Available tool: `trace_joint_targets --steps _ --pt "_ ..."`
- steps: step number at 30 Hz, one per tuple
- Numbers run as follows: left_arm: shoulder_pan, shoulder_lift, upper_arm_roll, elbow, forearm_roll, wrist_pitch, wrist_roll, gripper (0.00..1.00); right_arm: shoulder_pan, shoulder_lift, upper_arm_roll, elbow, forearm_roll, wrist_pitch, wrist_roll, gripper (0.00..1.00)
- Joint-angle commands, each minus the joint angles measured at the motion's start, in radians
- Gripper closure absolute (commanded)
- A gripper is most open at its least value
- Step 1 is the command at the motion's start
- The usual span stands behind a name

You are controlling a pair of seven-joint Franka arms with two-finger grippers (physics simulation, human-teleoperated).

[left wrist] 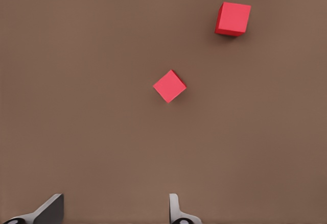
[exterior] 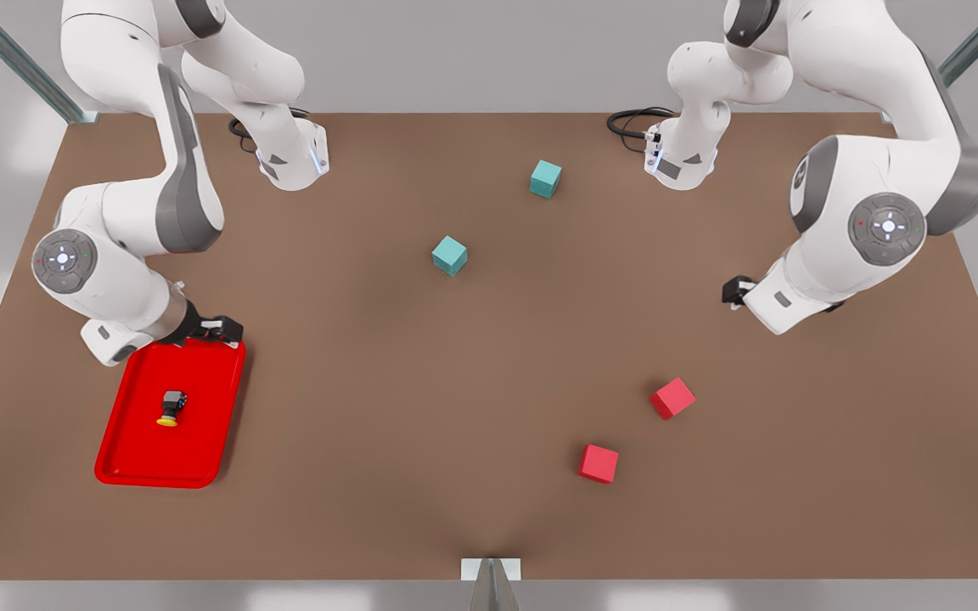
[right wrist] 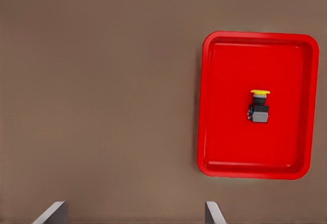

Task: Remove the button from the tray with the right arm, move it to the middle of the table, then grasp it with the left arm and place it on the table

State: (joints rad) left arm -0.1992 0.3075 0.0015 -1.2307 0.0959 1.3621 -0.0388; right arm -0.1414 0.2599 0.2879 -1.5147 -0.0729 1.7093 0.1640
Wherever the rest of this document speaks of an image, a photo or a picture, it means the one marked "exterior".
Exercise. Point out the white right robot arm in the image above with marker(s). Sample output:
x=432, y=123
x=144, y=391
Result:
x=128, y=229

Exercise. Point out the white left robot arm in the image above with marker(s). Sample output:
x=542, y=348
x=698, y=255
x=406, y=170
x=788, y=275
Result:
x=871, y=170

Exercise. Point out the small black yellow toy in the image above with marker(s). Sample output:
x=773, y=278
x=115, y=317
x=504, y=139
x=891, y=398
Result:
x=172, y=407

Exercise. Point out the red plastic tray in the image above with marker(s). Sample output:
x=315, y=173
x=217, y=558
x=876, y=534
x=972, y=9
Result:
x=171, y=414

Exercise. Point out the red cube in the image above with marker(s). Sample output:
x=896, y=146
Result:
x=598, y=464
x=672, y=398

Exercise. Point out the teal cube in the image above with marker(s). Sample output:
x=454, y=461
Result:
x=546, y=178
x=449, y=255

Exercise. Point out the silver frame post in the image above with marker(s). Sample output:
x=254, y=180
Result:
x=969, y=47
x=491, y=584
x=18, y=61

